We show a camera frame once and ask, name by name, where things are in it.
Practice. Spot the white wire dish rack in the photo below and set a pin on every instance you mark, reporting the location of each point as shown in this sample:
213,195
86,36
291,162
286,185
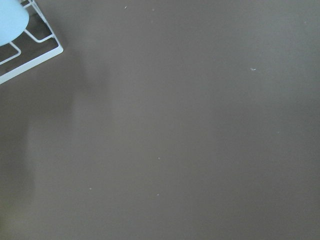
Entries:
37,44

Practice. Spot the light blue plate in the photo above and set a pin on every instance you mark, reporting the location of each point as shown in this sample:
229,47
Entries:
14,19

